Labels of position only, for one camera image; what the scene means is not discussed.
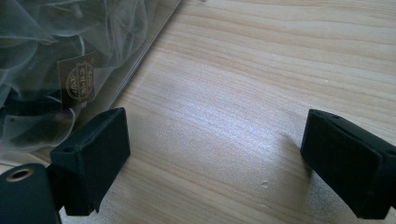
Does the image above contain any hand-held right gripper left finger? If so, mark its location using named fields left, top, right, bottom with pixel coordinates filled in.
left=49, top=106, right=132, bottom=217

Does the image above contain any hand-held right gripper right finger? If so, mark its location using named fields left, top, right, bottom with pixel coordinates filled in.
left=300, top=108, right=396, bottom=220

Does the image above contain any brown tag with gold print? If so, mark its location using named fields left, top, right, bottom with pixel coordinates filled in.
left=57, top=50, right=101, bottom=110

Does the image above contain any clear plastic bag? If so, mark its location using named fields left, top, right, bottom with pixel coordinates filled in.
left=0, top=0, right=183, bottom=167

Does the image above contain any sheer grey gauze fabric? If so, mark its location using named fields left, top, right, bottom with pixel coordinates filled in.
left=0, top=0, right=158, bottom=155

